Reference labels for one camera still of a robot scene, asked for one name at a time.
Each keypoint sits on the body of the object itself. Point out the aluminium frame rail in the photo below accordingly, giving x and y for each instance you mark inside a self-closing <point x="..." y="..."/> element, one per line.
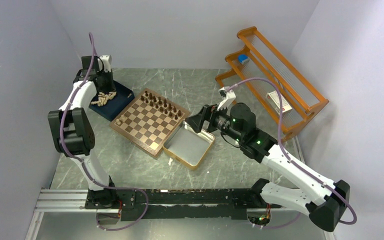
<point x="55" y="201"/>

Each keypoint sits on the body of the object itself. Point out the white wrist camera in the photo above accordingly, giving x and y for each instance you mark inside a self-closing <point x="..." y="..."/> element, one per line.
<point x="228" y="96"/>
<point x="105" y="63"/>

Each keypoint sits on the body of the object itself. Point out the red white card box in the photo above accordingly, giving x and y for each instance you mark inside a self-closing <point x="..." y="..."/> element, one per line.
<point x="279" y="105"/>

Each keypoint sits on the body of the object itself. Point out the orange wooden rack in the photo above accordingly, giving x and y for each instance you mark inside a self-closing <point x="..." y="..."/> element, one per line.
<point x="272" y="71"/>

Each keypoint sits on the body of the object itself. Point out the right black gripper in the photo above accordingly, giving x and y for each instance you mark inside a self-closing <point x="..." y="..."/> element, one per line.
<point x="210" y="114"/>

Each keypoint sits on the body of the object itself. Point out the pile of white chess pieces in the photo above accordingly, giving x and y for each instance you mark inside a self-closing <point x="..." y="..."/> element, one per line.
<point x="103" y="98"/>

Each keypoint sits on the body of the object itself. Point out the wooden chess board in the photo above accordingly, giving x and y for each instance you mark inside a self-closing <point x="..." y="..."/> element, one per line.
<point x="147" y="123"/>

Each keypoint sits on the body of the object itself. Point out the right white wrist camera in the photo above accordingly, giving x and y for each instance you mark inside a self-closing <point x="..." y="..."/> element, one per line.
<point x="228" y="96"/>

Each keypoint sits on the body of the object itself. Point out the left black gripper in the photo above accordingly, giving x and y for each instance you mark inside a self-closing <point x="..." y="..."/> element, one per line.
<point x="111" y="87"/>

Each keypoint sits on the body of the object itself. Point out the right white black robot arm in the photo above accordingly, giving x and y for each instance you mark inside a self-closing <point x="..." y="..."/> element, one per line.
<point x="320" y="198"/>

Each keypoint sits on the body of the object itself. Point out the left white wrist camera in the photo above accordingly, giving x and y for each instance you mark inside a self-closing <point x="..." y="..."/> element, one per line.
<point x="105" y="63"/>

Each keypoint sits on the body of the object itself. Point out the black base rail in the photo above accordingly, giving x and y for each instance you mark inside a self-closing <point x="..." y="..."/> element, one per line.
<point x="233" y="203"/>

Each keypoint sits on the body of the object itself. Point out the gold-rimmed metal tin tray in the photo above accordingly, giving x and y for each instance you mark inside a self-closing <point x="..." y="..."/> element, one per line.
<point x="188" y="147"/>

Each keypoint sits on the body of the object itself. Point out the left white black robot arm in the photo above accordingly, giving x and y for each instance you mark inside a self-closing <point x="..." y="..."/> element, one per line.
<point x="73" y="135"/>

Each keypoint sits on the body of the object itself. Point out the blue white small object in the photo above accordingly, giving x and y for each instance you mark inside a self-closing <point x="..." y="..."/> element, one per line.
<point x="243" y="59"/>

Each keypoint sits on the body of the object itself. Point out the dark blue piece box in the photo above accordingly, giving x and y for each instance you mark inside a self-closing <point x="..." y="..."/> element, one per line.
<point x="115" y="106"/>

